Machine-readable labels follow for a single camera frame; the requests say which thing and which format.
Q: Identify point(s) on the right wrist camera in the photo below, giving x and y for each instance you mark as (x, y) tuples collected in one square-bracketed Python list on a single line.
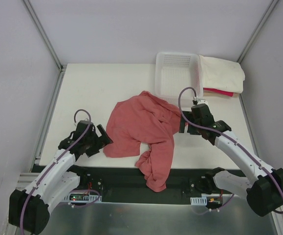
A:
[(198, 101)]

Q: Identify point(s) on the white cable duct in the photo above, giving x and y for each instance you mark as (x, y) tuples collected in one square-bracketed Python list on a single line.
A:
[(81, 198), (198, 201)]

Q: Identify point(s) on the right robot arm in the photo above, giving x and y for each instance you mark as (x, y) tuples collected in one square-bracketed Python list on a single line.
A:
[(220, 135)]

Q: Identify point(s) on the aluminium frame post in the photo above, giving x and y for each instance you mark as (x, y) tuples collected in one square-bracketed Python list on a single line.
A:
[(36, 21), (254, 35)]

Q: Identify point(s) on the folded tan t shirt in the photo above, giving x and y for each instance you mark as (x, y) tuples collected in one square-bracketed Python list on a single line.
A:
[(214, 94)]

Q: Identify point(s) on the left white cable duct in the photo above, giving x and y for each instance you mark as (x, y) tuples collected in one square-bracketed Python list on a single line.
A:
[(81, 198)]

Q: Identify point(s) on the folded cream t shirt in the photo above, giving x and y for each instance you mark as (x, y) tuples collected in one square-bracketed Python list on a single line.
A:
[(222, 75)]

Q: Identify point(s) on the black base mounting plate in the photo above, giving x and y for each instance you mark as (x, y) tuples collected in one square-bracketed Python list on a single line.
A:
[(127, 185)]

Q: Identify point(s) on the right aluminium frame post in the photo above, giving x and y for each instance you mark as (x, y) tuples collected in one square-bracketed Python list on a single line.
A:
[(254, 35)]

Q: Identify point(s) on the left aluminium frame post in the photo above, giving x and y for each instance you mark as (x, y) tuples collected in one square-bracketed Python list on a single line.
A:
[(36, 21)]

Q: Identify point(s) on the salmon pink t shirt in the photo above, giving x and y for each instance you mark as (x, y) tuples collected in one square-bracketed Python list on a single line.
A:
[(144, 126)]

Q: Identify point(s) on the front aluminium rail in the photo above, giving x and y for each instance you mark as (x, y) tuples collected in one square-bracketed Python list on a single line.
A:
[(214, 181)]

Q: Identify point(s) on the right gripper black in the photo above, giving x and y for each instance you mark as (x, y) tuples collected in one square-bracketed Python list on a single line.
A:
[(190, 125)]

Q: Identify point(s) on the white perforated plastic basket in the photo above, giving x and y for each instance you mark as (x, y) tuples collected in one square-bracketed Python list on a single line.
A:
[(175, 71)]

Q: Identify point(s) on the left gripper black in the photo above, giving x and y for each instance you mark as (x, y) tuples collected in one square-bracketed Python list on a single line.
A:
[(96, 141)]

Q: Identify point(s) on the left side aluminium rail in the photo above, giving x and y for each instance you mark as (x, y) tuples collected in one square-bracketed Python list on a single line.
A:
[(47, 120)]

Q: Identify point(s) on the right white cable duct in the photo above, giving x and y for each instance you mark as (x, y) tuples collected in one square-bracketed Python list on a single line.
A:
[(198, 201)]

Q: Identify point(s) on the aluminium rail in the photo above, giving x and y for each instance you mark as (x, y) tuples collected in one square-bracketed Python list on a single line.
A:
[(214, 181), (47, 120)]

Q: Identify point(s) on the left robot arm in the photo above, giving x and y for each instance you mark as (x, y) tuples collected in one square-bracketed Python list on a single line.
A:
[(31, 207)]

